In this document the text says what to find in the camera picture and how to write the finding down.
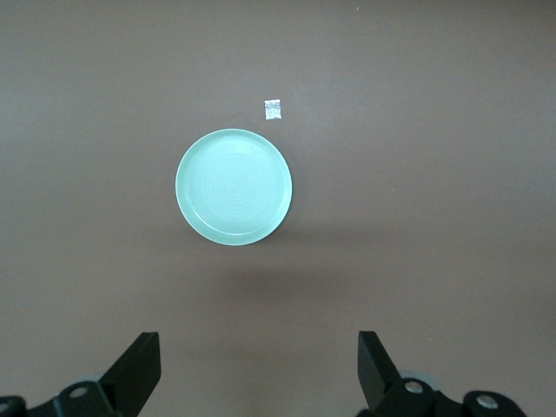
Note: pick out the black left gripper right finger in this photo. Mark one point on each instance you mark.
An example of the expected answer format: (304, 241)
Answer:
(382, 382)

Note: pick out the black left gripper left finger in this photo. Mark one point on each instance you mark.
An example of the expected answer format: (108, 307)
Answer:
(130, 378)

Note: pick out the pale green round plate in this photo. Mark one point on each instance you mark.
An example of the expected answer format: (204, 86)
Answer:
(234, 187)

